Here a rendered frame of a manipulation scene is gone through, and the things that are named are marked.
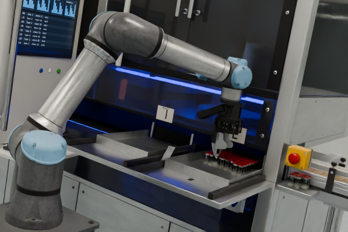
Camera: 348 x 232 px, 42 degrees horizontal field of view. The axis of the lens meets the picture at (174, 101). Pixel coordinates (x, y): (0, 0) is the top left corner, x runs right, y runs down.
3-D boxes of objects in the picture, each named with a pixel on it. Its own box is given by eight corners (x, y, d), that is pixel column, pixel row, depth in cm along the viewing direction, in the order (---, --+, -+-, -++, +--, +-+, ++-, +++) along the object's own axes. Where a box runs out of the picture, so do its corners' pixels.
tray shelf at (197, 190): (138, 138, 214) (139, 134, 214) (278, 184, 176) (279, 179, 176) (59, 147, 174) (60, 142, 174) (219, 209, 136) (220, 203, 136)
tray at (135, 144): (147, 136, 211) (148, 129, 211) (194, 151, 197) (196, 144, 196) (95, 143, 183) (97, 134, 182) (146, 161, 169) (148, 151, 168)
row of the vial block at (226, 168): (204, 162, 181) (206, 151, 180) (245, 176, 171) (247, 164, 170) (202, 163, 179) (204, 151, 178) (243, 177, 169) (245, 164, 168)
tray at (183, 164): (210, 157, 193) (212, 148, 192) (267, 175, 178) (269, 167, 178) (163, 167, 164) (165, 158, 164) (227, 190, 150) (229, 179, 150)
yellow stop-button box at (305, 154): (290, 162, 172) (294, 144, 171) (309, 168, 168) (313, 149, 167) (284, 164, 165) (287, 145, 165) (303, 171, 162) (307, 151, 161)
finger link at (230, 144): (228, 158, 168) (232, 134, 166) (215, 154, 171) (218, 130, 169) (232, 157, 171) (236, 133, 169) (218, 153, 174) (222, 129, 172)
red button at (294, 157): (289, 161, 165) (292, 150, 165) (300, 164, 163) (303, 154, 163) (286, 162, 162) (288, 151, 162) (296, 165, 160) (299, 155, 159)
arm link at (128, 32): (128, 6, 121) (260, 64, 146) (112, 5, 130) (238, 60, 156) (113, 47, 121) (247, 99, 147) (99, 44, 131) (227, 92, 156)
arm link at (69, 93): (5, 162, 124) (120, 2, 131) (-3, 147, 137) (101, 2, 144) (42, 182, 130) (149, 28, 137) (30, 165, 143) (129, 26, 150)
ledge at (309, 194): (289, 183, 180) (290, 178, 180) (321, 193, 173) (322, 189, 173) (275, 189, 168) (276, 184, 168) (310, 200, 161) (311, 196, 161)
